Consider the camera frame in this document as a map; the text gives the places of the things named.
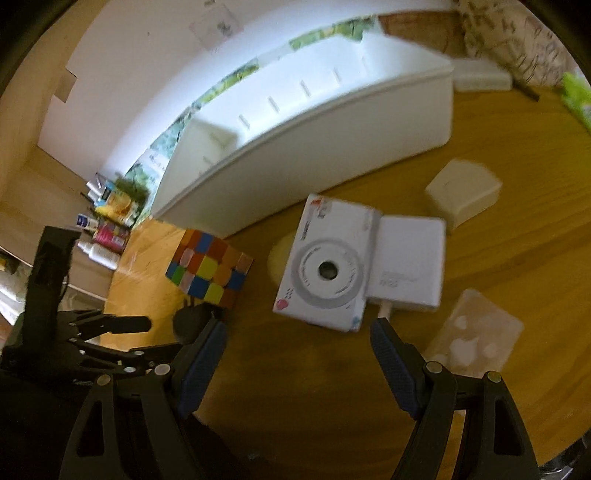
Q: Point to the pink square wall sticker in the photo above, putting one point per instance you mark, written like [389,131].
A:
[217,25]

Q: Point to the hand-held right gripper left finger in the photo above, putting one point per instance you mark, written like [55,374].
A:
[203,364]

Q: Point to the perfume bottle with green cap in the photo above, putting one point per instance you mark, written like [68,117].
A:
[471,332]

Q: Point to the black pen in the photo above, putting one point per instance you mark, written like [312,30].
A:
[526,91]

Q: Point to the small beige box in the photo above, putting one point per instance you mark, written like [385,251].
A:
[461,189]

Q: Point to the brown drawn cardboard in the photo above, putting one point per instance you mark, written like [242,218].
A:
[425,32]

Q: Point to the white carton box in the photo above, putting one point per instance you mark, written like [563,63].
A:
[154,164]

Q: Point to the white compact camera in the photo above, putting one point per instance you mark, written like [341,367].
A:
[323,272]

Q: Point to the green tissue pack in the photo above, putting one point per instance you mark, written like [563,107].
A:
[577,99]

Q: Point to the white plastic bottle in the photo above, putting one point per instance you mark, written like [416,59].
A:
[104,256]

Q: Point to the grape print paper strip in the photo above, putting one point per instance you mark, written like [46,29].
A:
[168,138]

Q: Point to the white plastic storage bin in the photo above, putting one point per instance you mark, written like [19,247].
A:
[323,152]

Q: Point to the colourful puzzle cube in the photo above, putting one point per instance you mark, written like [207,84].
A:
[207,270]

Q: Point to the white lidded box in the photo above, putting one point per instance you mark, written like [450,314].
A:
[482,76]

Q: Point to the black charger plug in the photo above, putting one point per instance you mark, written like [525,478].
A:
[191,321]

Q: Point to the printed fabric bag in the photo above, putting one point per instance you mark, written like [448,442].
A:
[517,41]

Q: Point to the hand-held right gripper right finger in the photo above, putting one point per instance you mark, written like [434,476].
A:
[392,364]

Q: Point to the white power adapter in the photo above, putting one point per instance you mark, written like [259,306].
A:
[406,258]

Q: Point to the clear wall hook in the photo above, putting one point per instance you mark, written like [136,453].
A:
[63,86]

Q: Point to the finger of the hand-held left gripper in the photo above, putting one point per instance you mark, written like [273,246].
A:
[120,324]
[134,361]

